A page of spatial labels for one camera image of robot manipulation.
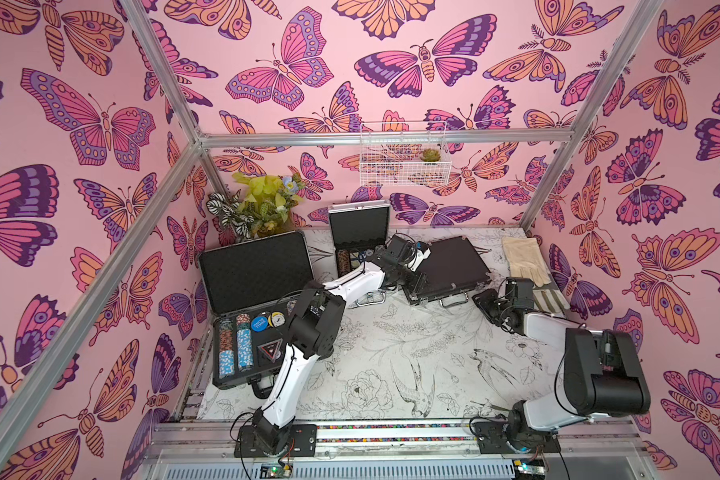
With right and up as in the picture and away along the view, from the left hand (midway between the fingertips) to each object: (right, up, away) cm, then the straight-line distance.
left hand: (428, 281), depth 96 cm
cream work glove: (+39, +6, +13) cm, 41 cm away
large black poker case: (-56, -2, -1) cm, 56 cm away
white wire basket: (-6, +40, +11) cm, 42 cm away
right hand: (+16, -5, 0) cm, 17 cm away
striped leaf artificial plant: (-68, +25, +2) cm, 72 cm away
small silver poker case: (-23, +17, +5) cm, 29 cm away
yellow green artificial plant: (-52, +26, +2) cm, 58 cm away
